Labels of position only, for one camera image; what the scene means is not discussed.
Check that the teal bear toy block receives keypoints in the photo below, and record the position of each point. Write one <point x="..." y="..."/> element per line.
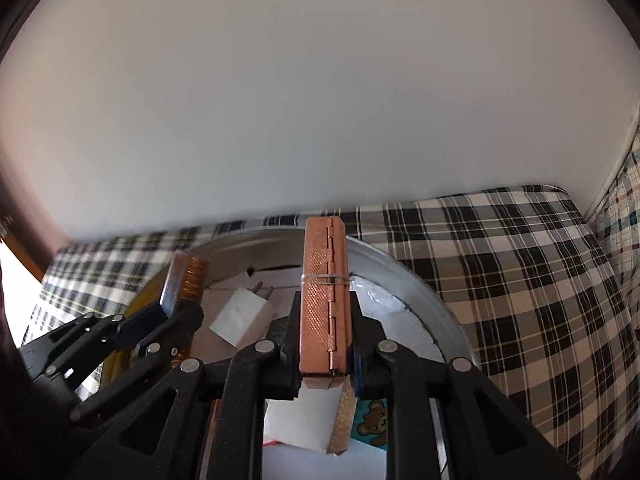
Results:
<point x="372" y="422"/>

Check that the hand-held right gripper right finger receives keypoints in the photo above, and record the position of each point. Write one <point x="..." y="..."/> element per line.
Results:
<point x="362" y="360"/>

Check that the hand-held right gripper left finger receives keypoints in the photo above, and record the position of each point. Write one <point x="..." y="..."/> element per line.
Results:
<point x="287" y="360"/>

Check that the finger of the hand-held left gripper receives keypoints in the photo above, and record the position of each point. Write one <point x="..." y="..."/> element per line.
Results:
<point x="140" y="325"/>
<point x="150" y="355"/>

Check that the brown wooden brush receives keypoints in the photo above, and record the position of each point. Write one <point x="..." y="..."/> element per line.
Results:
<point x="187" y="280"/>

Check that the plaid bedsheet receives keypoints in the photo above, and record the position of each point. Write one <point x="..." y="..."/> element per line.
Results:
<point x="525" y="285"/>

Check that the white paper tin liner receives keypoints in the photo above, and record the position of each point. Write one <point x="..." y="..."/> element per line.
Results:
<point x="395" y="320"/>

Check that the long white cardboard box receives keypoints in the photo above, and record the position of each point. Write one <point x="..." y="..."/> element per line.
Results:
<point x="300" y="420"/>

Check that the round printed metal tin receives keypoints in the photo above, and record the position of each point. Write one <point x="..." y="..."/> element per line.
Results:
<point x="400" y="290"/>

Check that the plaid pillow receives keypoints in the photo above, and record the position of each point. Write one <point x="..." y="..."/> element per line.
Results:
<point x="622" y="220"/>

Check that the white charger plug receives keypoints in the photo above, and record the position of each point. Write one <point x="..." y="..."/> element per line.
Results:
<point x="240" y="317"/>

